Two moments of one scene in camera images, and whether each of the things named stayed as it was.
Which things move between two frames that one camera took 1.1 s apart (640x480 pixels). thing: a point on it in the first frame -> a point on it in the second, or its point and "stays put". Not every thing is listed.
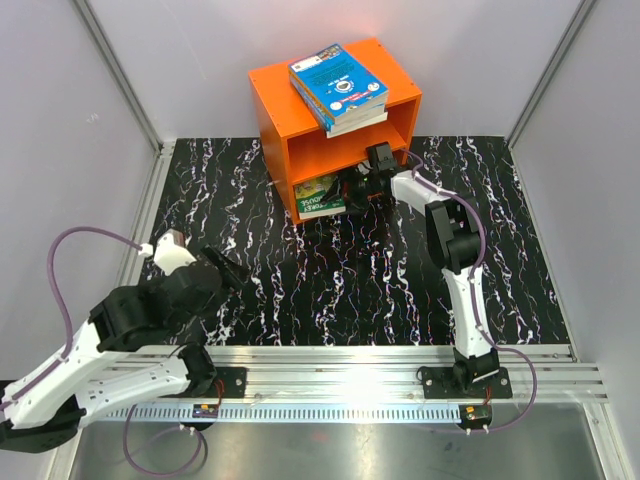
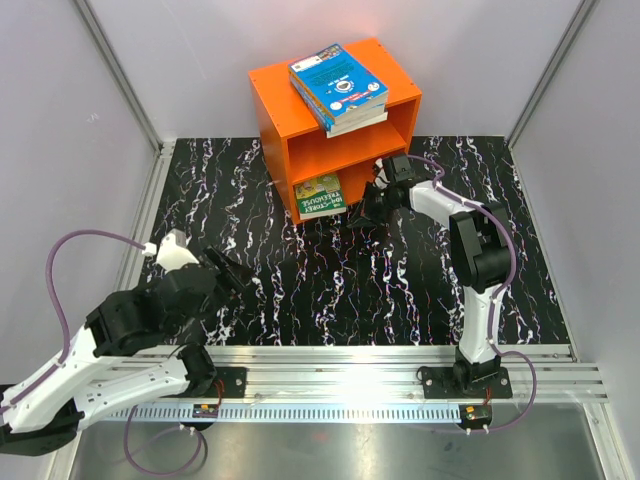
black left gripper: [235, 275] stays put
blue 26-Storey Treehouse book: [335, 124] -> [342, 87]
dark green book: [309, 199] stays put
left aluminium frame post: [123, 74] stays put
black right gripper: [355, 205] -> [367, 211]
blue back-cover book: [338, 84] stays put
